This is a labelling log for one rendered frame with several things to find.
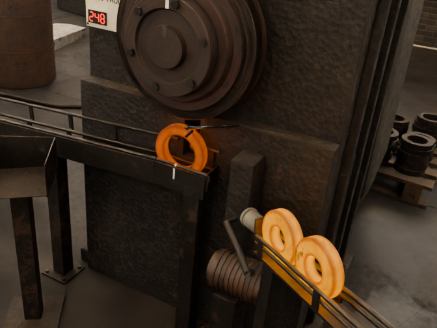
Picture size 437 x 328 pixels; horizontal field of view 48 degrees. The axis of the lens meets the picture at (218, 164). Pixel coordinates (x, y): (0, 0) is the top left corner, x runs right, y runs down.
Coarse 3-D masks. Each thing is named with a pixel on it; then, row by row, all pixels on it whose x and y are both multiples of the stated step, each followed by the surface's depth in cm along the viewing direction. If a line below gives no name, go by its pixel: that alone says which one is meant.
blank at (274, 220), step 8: (280, 208) 132; (272, 216) 132; (280, 216) 128; (288, 216) 128; (264, 224) 136; (272, 224) 132; (280, 224) 129; (288, 224) 126; (296, 224) 127; (264, 232) 137; (272, 232) 134; (288, 232) 126; (296, 232) 125; (272, 240) 134; (280, 240) 135; (288, 240) 127; (296, 240) 125; (280, 248) 133; (288, 248) 127; (288, 256) 128
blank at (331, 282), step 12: (300, 240) 122; (312, 240) 118; (324, 240) 117; (300, 252) 123; (312, 252) 118; (324, 252) 114; (336, 252) 114; (300, 264) 123; (312, 264) 123; (324, 264) 115; (336, 264) 113; (312, 276) 121; (324, 276) 115; (336, 276) 113; (324, 288) 116; (336, 288) 114; (324, 300) 117
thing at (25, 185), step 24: (0, 144) 169; (24, 144) 170; (48, 144) 171; (0, 168) 173; (24, 168) 174; (48, 168) 158; (0, 192) 159; (24, 192) 159; (48, 192) 159; (24, 216) 168; (24, 240) 173; (24, 264) 178; (24, 288) 183; (24, 312) 188; (48, 312) 194
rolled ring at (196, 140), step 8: (168, 128) 159; (176, 128) 158; (184, 128) 157; (160, 136) 162; (168, 136) 161; (184, 136) 158; (192, 136) 156; (200, 136) 158; (160, 144) 164; (192, 144) 157; (200, 144) 156; (160, 152) 165; (168, 152) 166; (200, 152) 157; (168, 160) 165; (200, 160) 158; (192, 168) 161; (200, 168) 160
